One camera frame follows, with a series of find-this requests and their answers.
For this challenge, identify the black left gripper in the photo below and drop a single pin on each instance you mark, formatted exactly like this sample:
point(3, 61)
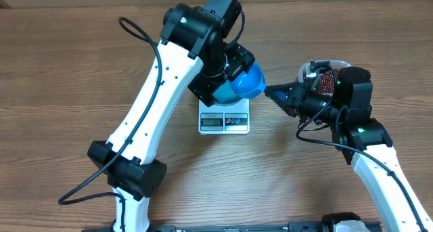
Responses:
point(241, 58)

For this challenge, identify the blue plastic measuring scoop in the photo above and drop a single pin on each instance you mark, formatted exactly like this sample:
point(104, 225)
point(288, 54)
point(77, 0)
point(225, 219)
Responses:
point(251, 84)

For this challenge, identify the red beans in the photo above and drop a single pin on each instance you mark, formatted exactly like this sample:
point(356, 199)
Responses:
point(323, 84)

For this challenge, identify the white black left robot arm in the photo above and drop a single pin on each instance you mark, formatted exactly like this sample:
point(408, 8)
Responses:
point(192, 54)

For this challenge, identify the clear plastic container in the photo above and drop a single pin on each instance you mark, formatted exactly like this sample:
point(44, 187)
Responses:
point(335, 64)

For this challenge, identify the white digital kitchen scale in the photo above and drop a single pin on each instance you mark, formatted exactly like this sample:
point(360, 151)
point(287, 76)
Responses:
point(224, 120)

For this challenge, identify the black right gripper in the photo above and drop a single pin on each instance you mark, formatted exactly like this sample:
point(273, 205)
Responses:
point(299, 93)

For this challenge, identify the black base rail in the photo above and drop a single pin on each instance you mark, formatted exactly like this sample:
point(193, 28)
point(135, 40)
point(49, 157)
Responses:
point(342, 221)

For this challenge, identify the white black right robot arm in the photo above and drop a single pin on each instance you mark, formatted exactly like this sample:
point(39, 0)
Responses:
point(364, 142)

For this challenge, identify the teal metal bowl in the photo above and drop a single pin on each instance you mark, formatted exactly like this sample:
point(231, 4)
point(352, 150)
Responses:
point(225, 96)

